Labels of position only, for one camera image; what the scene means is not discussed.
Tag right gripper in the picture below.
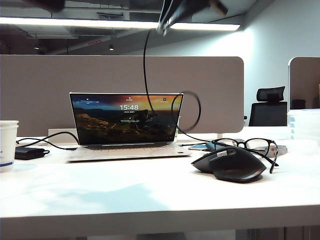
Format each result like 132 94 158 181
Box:
156 0 229 36

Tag black USB charger cable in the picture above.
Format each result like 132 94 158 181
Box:
142 28 220 146

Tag narrow brown desk partition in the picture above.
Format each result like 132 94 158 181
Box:
288 56 320 110

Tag wide brown desk partition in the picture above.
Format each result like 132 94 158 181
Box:
0 55 245 137

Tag white desk socket box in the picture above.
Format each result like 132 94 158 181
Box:
47 128 78 145

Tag long ceiling light strip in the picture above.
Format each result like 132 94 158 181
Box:
0 16 241 32

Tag silver laptop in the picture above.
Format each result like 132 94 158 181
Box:
65 92 193 163

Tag black mesh office chair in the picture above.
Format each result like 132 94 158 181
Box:
248 86 289 127

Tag black-framed eyeglasses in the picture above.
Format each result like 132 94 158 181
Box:
211 138 280 174

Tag small black box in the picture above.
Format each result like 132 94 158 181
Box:
291 99 307 110

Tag black computer mouse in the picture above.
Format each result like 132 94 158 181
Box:
191 146 267 185

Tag translucent plastic storage boxes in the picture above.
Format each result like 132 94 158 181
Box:
286 108 320 142

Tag black power adapter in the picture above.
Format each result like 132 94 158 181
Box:
14 147 50 161

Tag white paper cup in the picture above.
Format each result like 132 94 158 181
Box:
0 120 20 174

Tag black laptop power cable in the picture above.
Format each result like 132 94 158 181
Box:
15 131 80 152

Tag grey printed lanyard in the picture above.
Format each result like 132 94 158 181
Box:
261 144 289 157

